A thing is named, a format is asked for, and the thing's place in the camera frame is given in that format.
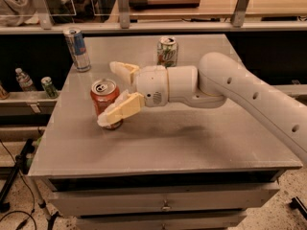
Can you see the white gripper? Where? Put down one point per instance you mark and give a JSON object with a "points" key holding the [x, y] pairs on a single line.
{"points": [[153, 85]]}

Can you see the red coke can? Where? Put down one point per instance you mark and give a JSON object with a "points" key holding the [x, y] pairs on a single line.
{"points": [[103, 93]]}

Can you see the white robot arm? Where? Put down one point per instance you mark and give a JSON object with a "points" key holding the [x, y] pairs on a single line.
{"points": [[216, 78]]}

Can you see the green white 7up can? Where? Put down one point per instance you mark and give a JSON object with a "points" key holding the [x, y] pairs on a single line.
{"points": [[167, 49]]}

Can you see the blue silver red bull can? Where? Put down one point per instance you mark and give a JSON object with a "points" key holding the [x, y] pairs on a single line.
{"points": [[77, 49]]}

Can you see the small green can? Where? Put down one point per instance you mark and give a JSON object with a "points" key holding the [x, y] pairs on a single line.
{"points": [[49, 88]]}

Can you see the grey drawer cabinet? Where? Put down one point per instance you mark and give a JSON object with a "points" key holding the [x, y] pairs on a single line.
{"points": [[173, 145]]}

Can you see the clear plastic water bottle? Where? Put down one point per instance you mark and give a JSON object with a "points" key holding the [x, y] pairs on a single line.
{"points": [[24, 80]]}

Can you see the brown bottle at left edge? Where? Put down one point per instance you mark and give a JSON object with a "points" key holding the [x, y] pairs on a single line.
{"points": [[3, 93]]}

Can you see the black tripod stand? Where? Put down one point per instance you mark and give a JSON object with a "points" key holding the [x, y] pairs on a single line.
{"points": [[20, 165]]}

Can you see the grey cloth pile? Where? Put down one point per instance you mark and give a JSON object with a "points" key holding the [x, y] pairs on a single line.
{"points": [[16, 12]]}

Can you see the upper grey drawer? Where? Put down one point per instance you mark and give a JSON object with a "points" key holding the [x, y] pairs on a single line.
{"points": [[164, 199]]}

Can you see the grey drawer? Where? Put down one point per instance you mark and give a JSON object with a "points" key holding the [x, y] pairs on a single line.
{"points": [[172, 221], [164, 199]]}

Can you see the lower grey drawer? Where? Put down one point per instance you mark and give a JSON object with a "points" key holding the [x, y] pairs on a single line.
{"points": [[172, 221]]}

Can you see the black object on floor right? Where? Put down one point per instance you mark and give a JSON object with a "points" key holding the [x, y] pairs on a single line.
{"points": [[296, 203]]}

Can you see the grey metal post middle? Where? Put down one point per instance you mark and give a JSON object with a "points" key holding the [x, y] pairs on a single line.
{"points": [[124, 13]]}

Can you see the grey metal post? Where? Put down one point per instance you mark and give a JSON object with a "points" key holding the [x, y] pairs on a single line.
{"points": [[239, 14], [43, 13], [124, 13]]}

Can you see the grey metal post left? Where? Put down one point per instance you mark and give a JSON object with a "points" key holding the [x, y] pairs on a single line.
{"points": [[43, 13]]}

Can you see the grey metal post right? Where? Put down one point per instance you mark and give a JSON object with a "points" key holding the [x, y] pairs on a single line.
{"points": [[239, 14]]}

